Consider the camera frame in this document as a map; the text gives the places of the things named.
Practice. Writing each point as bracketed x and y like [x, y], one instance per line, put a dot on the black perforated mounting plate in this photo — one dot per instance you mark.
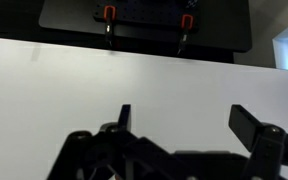
[144, 13]

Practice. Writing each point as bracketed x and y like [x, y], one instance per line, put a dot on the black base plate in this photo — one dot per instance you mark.
[224, 26]

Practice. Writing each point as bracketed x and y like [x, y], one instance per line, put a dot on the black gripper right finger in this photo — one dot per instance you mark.
[244, 126]

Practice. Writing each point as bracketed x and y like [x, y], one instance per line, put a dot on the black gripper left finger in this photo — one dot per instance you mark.
[124, 116]

